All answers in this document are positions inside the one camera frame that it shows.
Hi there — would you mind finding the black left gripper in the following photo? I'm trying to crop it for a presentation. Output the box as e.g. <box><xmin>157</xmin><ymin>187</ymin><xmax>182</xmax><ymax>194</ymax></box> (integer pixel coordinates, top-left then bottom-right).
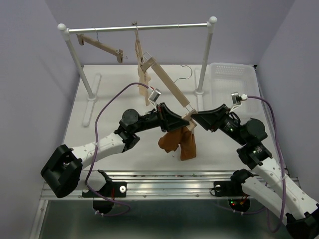
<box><xmin>133</xmin><ymin>102</ymin><xmax>189</xmax><ymax>133</ymax></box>

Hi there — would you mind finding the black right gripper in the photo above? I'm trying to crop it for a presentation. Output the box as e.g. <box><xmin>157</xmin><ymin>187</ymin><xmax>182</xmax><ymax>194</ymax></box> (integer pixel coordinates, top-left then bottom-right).
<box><xmin>190</xmin><ymin>103</ymin><xmax>247</xmax><ymax>146</ymax></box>

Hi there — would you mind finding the brown underwear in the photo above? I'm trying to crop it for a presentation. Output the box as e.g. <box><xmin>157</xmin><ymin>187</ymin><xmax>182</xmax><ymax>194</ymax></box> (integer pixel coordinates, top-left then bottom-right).
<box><xmin>158</xmin><ymin>127</ymin><xmax>197</xmax><ymax>161</ymax></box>

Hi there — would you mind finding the wooden hanger with brown underwear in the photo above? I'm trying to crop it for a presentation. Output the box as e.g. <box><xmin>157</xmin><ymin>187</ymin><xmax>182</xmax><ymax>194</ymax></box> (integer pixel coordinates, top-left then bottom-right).
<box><xmin>141</xmin><ymin>56</ymin><xmax>197</xmax><ymax>132</ymax></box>

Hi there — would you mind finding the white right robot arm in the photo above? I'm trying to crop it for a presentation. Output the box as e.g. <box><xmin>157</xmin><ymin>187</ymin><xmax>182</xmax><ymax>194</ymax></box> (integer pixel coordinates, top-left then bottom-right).
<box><xmin>191</xmin><ymin>105</ymin><xmax>319</xmax><ymax>239</ymax></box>

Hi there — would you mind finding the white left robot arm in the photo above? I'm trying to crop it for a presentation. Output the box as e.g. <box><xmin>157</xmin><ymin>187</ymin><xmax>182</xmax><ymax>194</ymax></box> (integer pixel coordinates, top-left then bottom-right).
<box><xmin>40</xmin><ymin>103</ymin><xmax>189</xmax><ymax>198</ymax></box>

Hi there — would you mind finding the cream underwear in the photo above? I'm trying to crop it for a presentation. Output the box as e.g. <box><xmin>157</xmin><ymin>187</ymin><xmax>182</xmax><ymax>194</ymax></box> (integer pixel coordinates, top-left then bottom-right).
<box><xmin>134</xmin><ymin>34</ymin><xmax>153</xmax><ymax>108</ymax></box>

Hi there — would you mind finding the wooden hanger with cream underwear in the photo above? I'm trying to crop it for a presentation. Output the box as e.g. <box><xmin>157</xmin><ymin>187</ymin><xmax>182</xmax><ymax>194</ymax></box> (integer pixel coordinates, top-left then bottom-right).
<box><xmin>132</xmin><ymin>21</ymin><xmax>147</xmax><ymax>77</ymax></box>

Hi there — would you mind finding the empty wooden clip hanger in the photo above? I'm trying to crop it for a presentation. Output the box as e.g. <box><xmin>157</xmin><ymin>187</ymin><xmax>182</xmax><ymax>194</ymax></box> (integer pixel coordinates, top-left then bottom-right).
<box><xmin>76</xmin><ymin>28</ymin><xmax>128</xmax><ymax>63</ymax></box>

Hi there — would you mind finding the white plastic basket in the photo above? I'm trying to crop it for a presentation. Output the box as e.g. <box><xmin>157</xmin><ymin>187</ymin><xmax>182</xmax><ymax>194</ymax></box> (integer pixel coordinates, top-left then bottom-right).
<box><xmin>206</xmin><ymin>62</ymin><xmax>271</xmax><ymax>118</ymax></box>

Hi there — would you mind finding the white metal clothes rack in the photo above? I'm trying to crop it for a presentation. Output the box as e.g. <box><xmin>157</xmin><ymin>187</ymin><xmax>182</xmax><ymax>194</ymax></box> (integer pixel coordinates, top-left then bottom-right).
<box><xmin>57</xmin><ymin>16</ymin><xmax>217</xmax><ymax>127</ymax></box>

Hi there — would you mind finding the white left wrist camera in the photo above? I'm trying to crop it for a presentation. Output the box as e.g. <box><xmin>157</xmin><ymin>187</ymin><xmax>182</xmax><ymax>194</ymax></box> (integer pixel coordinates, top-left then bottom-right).
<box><xmin>147</xmin><ymin>87</ymin><xmax>161</xmax><ymax>109</ymax></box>

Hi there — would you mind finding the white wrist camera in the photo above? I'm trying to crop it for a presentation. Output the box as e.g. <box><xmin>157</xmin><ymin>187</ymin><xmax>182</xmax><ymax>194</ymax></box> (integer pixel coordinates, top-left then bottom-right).
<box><xmin>147</xmin><ymin>87</ymin><xmax>161</xmax><ymax>109</ymax></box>
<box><xmin>230</xmin><ymin>92</ymin><xmax>248</xmax><ymax>112</ymax></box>

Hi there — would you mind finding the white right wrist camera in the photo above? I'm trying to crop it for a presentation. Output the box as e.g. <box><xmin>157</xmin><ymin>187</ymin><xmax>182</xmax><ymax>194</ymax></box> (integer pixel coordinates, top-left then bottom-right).
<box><xmin>230</xmin><ymin>92</ymin><xmax>248</xmax><ymax>112</ymax></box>

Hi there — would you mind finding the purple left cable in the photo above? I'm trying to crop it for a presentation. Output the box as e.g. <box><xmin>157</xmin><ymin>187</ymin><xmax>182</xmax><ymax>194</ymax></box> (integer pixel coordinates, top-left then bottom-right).
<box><xmin>84</xmin><ymin>82</ymin><xmax>132</xmax><ymax>217</ymax></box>

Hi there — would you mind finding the purple cable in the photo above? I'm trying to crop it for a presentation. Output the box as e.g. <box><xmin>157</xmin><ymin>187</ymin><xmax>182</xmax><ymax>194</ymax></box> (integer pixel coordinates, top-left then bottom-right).
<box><xmin>216</xmin><ymin>96</ymin><xmax>287</xmax><ymax>234</ymax></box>
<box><xmin>84</xmin><ymin>82</ymin><xmax>132</xmax><ymax>217</ymax></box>

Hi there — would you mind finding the aluminium mounting rail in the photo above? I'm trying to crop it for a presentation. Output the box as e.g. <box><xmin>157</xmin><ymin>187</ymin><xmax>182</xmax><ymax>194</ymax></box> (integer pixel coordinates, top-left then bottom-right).
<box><xmin>42</xmin><ymin>170</ymin><xmax>306</xmax><ymax>202</ymax></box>

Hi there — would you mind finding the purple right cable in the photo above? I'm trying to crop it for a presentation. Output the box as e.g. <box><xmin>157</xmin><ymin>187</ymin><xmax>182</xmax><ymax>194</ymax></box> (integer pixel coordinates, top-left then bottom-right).
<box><xmin>216</xmin><ymin>96</ymin><xmax>287</xmax><ymax>234</ymax></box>

